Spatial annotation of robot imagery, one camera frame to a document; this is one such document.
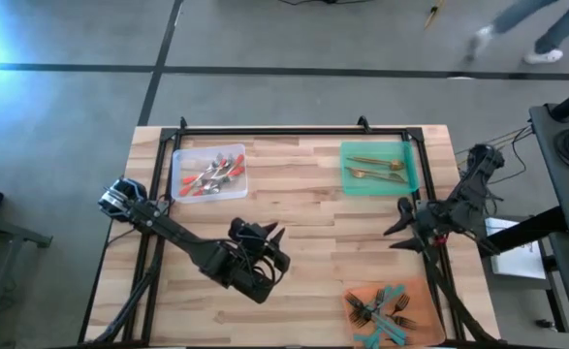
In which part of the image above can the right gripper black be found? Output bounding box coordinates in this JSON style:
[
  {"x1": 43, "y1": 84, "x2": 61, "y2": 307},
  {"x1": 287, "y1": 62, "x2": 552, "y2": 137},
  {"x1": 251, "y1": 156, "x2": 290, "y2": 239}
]
[{"x1": 383, "y1": 197, "x2": 443, "y2": 253}]

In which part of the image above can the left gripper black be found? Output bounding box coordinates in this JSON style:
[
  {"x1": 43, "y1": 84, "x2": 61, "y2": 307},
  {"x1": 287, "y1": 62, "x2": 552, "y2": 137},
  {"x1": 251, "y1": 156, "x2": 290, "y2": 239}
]
[{"x1": 229, "y1": 217, "x2": 293, "y2": 272}]

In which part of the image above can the teal-handled black fork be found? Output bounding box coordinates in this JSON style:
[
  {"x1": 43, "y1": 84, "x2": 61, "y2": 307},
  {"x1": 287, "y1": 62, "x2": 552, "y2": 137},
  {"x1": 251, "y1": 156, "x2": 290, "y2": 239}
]
[
  {"x1": 345, "y1": 292, "x2": 392, "y2": 335},
  {"x1": 370, "y1": 317, "x2": 408, "y2": 348},
  {"x1": 375, "y1": 293, "x2": 411, "y2": 335},
  {"x1": 347, "y1": 284, "x2": 406, "y2": 329},
  {"x1": 353, "y1": 327, "x2": 385, "y2": 349},
  {"x1": 368, "y1": 285, "x2": 387, "y2": 321},
  {"x1": 370, "y1": 313, "x2": 418, "y2": 333}
]

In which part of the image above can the red-handled silver fork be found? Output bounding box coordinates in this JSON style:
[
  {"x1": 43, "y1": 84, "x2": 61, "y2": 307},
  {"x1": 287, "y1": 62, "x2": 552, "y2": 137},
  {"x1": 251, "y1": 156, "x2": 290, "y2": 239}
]
[
  {"x1": 200, "y1": 156, "x2": 231, "y2": 188},
  {"x1": 181, "y1": 154, "x2": 225, "y2": 186},
  {"x1": 202, "y1": 166, "x2": 246, "y2": 194},
  {"x1": 178, "y1": 167, "x2": 223, "y2": 198}
]

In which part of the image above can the rose gold fork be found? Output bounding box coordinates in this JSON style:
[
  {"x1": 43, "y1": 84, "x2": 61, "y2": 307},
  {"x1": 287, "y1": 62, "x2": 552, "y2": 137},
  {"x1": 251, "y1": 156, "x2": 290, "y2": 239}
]
[{"x1": 209, "y1": 153, "x2": 245, "y2": 188}]

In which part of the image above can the red-handled silver spoon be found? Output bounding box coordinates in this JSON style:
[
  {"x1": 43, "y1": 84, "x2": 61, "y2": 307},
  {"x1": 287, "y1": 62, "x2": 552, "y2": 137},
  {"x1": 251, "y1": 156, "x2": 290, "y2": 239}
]
[{"x1": 192, "y1": 176, "x2": 232, "y2": 197}]

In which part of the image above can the clear plastic bin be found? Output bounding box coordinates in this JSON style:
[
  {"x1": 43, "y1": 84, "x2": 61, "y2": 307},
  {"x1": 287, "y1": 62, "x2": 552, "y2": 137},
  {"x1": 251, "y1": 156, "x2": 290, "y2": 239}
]
[{"x1": 171, "y1": 143, "x2": 249, "y2": 204}]

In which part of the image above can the teal-green plastic bin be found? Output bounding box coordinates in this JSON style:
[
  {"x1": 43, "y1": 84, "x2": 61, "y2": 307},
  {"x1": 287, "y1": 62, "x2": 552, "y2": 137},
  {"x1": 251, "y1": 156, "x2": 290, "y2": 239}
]
[{"x1": 339, "y1": 140, "x2": 420, "y2": 197}]

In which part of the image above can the orange plastic bin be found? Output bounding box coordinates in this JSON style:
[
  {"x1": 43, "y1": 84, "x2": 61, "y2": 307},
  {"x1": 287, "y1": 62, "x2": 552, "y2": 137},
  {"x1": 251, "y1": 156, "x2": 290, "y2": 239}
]
[{"x1": 343, "y1": 277, "x2": 446, "y2": 349}]

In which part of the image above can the white paper sheet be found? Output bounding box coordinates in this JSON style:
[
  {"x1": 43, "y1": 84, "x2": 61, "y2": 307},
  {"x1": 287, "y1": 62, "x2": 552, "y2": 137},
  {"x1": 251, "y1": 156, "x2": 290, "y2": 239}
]
[{"x1": 485, "y1": 216, "x2": 548, "y2": 281}]

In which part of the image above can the black stand beam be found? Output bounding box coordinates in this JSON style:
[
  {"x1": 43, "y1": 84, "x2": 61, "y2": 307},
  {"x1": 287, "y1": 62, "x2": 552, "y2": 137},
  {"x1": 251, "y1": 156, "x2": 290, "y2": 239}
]
[{"x1": 477, "y1": 206, "x2": 569, "y2": 258}]

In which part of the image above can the grey equipment cart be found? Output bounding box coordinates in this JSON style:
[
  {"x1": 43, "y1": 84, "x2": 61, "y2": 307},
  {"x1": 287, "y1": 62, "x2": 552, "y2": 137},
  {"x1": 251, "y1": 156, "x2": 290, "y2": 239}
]
[{"x1": 528, "y1": 103, "x2": 569, "y2": 238}]

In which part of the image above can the person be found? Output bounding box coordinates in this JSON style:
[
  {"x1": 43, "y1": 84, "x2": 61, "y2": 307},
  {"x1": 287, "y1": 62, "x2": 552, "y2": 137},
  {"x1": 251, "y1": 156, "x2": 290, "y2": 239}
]
[{"x1": 461, "y1": 0, "x2": 569, "y2": 67}]

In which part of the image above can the grey side table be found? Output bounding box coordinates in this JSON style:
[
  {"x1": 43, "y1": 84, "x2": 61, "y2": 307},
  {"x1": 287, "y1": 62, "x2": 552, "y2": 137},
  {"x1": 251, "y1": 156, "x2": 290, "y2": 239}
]
[{"x1": 0, "y1": 210, "x2": 54, "y2": 349}]

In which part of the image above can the yellow-handled floor tool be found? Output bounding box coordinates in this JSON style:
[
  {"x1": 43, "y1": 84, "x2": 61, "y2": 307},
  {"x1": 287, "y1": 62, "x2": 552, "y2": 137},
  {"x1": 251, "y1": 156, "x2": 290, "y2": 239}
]
[{"x1": 423, "y1": 0, "x2": 449, "y2": 32}]

